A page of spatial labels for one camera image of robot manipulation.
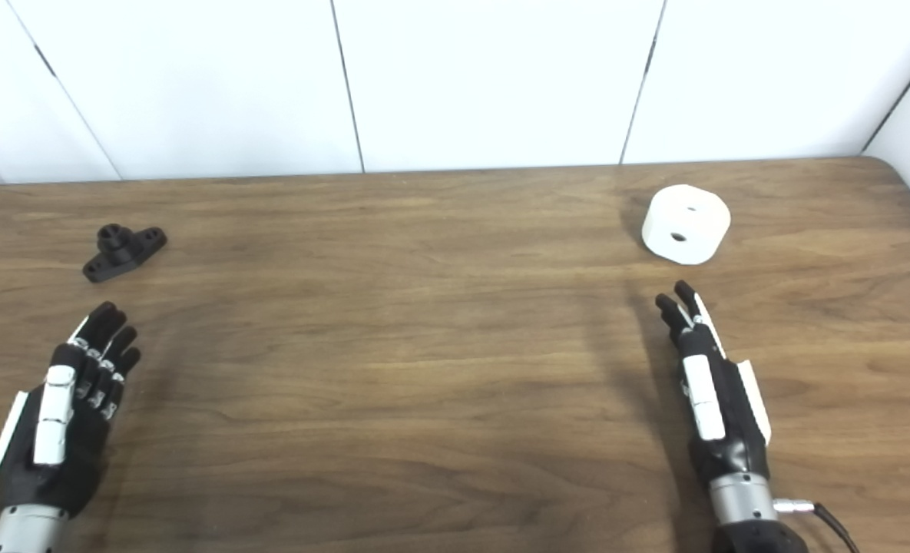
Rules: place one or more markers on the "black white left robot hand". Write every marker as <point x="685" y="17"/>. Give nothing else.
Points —
<point x="55" y="461"/>

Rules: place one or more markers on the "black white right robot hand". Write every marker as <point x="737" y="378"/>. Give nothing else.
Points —
<point x="727" y="438"/>

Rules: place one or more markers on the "round white cylinder piece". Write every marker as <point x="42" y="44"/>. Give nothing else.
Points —
<point x="696" y="223"/>

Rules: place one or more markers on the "black flanged holder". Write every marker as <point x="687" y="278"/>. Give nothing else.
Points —
<point x="120" y="252"/>

